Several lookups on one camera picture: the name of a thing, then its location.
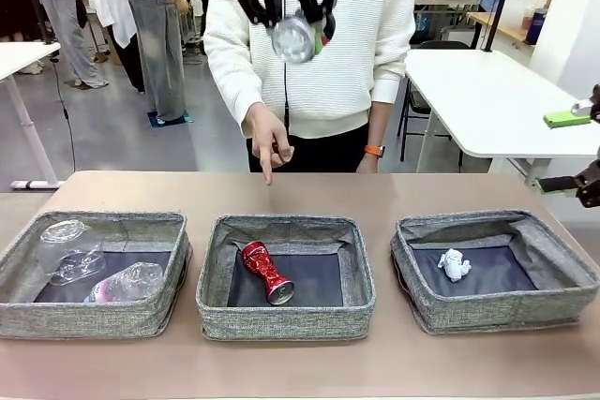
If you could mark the bystander in faded jeans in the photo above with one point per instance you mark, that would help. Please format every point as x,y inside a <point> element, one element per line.
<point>161,53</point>

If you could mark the crushed red soda can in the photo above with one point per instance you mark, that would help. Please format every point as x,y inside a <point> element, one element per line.
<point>263,266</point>

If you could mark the dark blue bottle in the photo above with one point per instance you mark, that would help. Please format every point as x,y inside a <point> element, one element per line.
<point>535,27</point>

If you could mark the bystander in grey trousers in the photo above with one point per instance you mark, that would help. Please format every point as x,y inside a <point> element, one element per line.
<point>70,34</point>

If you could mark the white paper ball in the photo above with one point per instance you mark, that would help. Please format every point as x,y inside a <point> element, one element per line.
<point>454,265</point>

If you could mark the white table with single leg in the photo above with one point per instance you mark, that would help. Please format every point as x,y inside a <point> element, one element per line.
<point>19,55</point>

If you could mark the person's right hand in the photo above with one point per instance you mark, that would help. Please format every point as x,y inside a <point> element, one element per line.
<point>267,137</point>

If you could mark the grey fabric basket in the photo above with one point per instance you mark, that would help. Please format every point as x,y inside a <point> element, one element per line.
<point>281,325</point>
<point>94,320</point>
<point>492,313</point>

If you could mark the person in white sweater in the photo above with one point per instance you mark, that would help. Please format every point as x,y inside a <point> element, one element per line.
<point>337,81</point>

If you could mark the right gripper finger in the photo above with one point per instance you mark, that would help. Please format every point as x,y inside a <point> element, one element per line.
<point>586,187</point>
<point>565,119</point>

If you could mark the bystander in plaid shirt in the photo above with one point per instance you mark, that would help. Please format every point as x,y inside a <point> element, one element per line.
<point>112,11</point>

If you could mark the translucent plastic storage tub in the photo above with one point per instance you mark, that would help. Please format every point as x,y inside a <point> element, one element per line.
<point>520,9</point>

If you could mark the clear plastic bottle pink label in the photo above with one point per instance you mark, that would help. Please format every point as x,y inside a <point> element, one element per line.
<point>129,283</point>

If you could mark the person's left forearm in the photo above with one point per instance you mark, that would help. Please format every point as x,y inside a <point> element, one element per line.
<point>379,123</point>

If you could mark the crushed dark soda can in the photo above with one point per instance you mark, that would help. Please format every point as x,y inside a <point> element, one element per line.
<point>294,39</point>

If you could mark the black folding chair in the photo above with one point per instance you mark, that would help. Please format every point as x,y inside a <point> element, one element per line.
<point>417,107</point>

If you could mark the person's right forearm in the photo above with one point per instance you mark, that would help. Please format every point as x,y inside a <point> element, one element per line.
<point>229,72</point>

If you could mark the wooden table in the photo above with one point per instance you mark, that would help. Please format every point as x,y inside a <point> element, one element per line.
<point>508,30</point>

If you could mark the orange wrist watch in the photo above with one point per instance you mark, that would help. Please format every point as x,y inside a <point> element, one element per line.
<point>375,151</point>

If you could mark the clear plastic cup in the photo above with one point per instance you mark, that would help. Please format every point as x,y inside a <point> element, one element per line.
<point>65,250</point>

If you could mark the large white table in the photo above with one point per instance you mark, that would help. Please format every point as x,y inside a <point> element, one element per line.
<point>497,100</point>

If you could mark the person's left hand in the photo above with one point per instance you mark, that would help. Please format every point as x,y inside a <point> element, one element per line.
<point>366,166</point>

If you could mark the black stand pole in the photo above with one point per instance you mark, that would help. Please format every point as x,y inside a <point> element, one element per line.
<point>489,48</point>

